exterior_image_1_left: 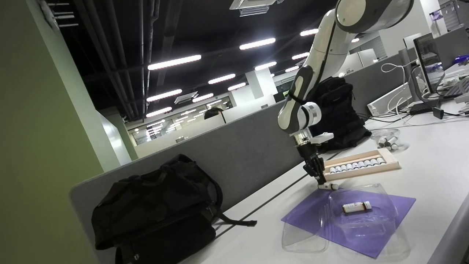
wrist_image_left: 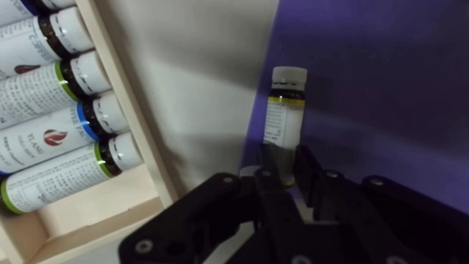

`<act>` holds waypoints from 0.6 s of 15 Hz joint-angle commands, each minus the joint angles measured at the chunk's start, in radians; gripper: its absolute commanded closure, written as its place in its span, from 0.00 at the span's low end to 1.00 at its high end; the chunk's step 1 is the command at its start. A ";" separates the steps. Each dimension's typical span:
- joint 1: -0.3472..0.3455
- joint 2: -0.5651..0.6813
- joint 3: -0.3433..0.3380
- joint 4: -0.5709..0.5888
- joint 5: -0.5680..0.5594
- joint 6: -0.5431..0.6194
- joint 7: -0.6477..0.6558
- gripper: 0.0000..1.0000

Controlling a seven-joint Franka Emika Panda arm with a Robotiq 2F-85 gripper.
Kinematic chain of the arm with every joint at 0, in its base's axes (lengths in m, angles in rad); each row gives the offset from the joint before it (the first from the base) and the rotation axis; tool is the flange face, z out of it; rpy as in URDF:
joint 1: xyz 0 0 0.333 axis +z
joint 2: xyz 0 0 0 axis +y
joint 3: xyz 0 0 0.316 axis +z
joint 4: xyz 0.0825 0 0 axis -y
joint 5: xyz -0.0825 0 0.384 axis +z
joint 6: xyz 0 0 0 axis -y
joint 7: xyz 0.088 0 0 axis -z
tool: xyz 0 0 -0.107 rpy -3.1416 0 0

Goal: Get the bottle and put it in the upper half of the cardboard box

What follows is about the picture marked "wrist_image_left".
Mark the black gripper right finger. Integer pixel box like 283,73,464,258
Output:
293,145,469,264

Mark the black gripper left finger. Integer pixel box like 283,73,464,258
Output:
117,167,313,264

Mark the small bottle yellow band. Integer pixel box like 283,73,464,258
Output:
261,64,309,189

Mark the shallow beige box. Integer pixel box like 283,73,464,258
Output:
0,0,180,264

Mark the white bottle green band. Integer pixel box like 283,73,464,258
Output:
0,49,112,131
0,131,143,216

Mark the white bottle black band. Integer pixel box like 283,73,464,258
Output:
0,5,95,80

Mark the white bottle dark blue band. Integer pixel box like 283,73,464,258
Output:
0,0,77,27

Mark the purple mat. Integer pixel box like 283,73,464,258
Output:
240,0,469,216

